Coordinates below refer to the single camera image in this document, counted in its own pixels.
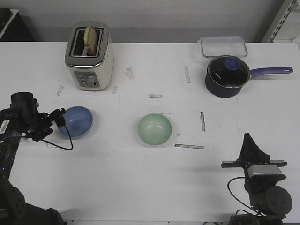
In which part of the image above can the glass pot lid blue knob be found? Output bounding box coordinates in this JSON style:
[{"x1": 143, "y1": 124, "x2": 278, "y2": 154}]
[{"x1": 208, "y1": 55, "x2": 250, "y2": 88}]

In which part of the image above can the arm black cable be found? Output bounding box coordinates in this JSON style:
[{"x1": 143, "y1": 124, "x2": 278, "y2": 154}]
[
  {"x1": 227, "y1": 177, "x2": 253, "y2": 210},
  {"x1": 0, "y1": 124, "x2": 74, "y2": 151}
]

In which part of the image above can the clear plastic food container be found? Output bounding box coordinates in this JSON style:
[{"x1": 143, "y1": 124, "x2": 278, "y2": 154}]
[{"x1": 197, "y1": 36, "x2": 248, "y2": 58}]

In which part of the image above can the black box in corner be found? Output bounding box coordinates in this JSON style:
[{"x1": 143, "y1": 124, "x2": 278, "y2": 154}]
[{"x1": 0, "y1": 8, "x2": 35, "y2": 42}]

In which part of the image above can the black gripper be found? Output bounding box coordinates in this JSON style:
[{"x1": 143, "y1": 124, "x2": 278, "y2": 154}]
[
  {"x1": 221, "y1": 133, "x2": 287, "y2": 178},
  {"x1": 30, "y1": 108, "x2": 66, "y2": 142}
]

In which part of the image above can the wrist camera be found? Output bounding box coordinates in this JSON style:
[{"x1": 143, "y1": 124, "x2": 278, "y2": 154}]
[
  {"x1": 247, "y1": 165, "x2": 282, "y2": 178},
  {"x1": 10, "y1": 92, "x2": 39, "y2": 116}
]

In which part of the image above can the cream silver toaster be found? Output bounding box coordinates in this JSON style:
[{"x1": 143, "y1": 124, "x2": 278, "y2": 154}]
[{"x1": 65, "y1": 21, "x2": 114, "y2": 91}]

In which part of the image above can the green bowl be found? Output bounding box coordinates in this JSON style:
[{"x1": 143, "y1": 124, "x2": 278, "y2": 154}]
[{"x1": 137, "y1": 113, "x2": 172, "y2": 146}]

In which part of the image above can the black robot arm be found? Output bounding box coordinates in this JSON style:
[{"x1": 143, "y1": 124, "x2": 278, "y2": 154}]
[
  {"x1": 10, "y1": 105, "x2": 251, "y2": 221},
  {"x1": 221, "y1": 133, "x2": 293, "y2": 225}
]

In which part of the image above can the blue bowl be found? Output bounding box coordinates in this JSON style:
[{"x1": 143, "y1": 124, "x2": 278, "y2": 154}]
[{"x1": 58, "y1": 106, "x2": 93, "y2": 139}]

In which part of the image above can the slice of toast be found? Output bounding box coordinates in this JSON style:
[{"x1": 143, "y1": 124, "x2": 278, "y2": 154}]
[{"x1": 83, "y1": 26, "x2": 98, "y2": 56}]

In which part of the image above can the dark blue saucepan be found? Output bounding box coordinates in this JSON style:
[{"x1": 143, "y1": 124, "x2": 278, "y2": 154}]
[{"x1": 205, "y1": 55, "x2": 293, "y2": 98}]

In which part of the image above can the white metal shelving rack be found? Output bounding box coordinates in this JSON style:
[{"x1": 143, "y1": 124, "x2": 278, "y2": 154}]
[{"x1": 261, "y1": 0, "x2": 300, "y2": 43}]

